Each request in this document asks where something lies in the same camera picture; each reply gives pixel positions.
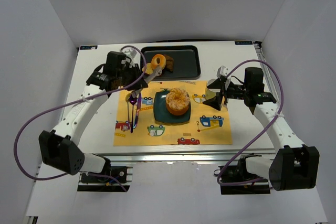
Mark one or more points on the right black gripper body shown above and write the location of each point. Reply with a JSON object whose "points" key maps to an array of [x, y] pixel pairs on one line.
{"points": [[224, 93]]}

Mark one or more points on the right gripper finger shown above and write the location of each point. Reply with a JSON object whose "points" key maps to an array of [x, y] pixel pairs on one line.
{"points": [[216, 83], [216, 102]]}

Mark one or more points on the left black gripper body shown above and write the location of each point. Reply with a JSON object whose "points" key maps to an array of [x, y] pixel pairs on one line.
{"points": [[137, 81]]}

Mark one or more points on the orange bundt cake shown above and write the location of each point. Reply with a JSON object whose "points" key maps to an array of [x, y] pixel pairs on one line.
{"points": [[177, 101]]}

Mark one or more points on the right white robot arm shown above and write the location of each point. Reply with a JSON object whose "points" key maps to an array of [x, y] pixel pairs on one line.
{"points": [[295, 165]]}

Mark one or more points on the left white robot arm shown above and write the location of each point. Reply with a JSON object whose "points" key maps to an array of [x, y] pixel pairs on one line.
{"points": [[59, 147]]}

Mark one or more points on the bread slice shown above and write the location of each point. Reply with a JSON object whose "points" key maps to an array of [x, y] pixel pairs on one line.
{"points": [[150, 70]]}

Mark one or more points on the light green mug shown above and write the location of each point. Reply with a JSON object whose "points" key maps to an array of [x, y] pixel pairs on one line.
{"points": [[210, 93]]}

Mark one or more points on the gold iridescent spoon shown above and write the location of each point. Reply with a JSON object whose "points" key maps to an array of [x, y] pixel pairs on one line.
{"points": [[127, 99]]}

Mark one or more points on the purple iridescent spoon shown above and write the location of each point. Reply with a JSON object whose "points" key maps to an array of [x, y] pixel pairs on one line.
{"points": [[132, 101]]}

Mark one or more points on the iridescent purple knife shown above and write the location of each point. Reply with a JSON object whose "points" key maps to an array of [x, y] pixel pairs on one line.
{"points": [[138, 105]]}

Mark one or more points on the black baking tray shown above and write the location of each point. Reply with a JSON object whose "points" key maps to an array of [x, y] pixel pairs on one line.
{"points": [[186, 61]]}

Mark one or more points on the yellow vehicle print placemat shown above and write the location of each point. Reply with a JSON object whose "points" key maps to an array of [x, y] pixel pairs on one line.
{"points": [[206, 126]]}

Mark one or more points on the glazed orange donut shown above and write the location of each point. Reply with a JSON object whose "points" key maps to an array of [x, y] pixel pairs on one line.
{"points": [[158, 60]]}

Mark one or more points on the dark brown pastry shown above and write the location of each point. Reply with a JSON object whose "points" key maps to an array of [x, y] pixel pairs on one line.
{"points": [[169, 63]]}

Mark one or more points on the teal square plate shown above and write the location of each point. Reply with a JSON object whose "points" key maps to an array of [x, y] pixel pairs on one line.
{"points": [[163, 116]]}

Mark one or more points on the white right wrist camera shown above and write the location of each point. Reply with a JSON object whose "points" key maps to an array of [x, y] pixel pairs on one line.
{"points": [[222, 72]]}

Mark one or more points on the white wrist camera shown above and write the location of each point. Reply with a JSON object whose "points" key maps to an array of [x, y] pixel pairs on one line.
{"points": [[130, 55], [222, 72]]}

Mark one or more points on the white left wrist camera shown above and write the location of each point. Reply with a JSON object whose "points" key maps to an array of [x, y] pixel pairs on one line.
{"points": [[130, 55]]}

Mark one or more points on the aluminium frame rail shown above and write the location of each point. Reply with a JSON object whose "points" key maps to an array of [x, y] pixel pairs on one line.
{"points": [[173, 154]]}

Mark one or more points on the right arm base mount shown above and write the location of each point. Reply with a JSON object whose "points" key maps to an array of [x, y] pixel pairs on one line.
{"points": [[238, 173]]}

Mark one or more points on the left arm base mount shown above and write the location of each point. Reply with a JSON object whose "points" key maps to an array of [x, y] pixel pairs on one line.
{"points": [[118, 179]]}

